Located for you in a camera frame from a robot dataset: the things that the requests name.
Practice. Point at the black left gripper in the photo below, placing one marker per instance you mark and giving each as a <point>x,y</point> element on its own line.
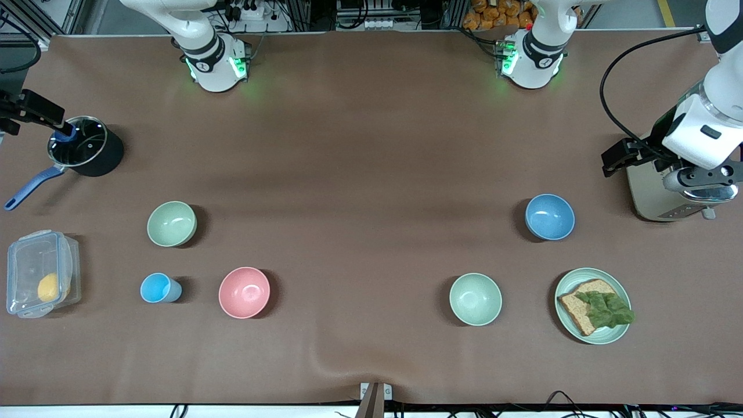
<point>661,134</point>

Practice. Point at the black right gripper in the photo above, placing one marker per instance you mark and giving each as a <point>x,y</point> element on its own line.
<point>36,108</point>

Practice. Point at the blue bowl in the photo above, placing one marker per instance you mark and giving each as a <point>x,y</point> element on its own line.
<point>549,216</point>

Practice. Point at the light green bowl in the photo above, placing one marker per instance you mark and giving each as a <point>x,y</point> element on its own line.
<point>475,299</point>
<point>172,223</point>

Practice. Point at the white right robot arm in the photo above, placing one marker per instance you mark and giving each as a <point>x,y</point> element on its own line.
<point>203,52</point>

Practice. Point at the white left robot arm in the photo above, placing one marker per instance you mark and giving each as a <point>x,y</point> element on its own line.
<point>705,128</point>

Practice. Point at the pink bowl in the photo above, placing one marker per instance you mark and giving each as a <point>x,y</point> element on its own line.
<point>244,292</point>

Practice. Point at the glass lid with blue knob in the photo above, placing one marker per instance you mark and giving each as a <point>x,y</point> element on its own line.
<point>81,145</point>

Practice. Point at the beige and chrome toaster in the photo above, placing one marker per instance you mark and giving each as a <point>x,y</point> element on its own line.
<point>647,197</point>

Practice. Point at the clear plastic lidded container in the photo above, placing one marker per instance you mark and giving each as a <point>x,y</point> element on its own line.
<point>26,261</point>

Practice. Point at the green lettuce leaf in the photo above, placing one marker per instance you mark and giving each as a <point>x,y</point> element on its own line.
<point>606,310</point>

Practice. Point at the brown bread slice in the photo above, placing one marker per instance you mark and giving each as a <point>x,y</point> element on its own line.
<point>577,310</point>

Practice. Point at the yellow lemon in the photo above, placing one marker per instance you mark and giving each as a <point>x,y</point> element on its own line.
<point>48,287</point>

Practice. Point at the light green plate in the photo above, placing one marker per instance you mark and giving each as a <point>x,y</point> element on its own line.
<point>566,322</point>

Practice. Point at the blue cup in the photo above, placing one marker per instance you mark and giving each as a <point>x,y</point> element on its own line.
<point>155,288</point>

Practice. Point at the bag of orange fruits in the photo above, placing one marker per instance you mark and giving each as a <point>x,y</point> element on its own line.
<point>496,14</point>

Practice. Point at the brown table cover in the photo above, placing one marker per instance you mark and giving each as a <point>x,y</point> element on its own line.
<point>371,145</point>

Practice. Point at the white power strip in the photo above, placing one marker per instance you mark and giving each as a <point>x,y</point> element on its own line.
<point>365,24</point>

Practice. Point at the metal bracket at table edge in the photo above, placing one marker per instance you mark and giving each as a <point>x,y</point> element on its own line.
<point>375,397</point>

